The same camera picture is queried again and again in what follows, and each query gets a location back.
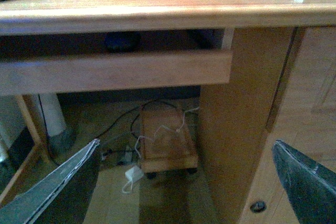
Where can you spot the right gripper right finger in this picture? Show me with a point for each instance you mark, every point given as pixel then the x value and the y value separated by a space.
pixel 310 186

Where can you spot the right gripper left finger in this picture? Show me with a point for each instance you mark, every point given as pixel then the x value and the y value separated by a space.
pixel 63 196

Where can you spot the wooden keyboard tray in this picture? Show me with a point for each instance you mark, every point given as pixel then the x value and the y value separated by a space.
pixel 116 72

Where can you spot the black computer mouse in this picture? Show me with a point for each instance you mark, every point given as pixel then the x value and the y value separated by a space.
pixel 125 41

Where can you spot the black round cabinet knob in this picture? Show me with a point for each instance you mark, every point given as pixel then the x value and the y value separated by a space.
pixel 258 207

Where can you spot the white pipe with grey base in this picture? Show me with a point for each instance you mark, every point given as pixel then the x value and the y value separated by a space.
pixel 61 136

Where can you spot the white power adapter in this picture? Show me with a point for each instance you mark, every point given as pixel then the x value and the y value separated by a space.
pixel 134 174

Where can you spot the wooden desk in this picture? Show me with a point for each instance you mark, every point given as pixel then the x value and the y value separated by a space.
pixel 233 114

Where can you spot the wooden rolling cart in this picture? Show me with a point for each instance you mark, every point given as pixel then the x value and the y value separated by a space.
pixel 165 141

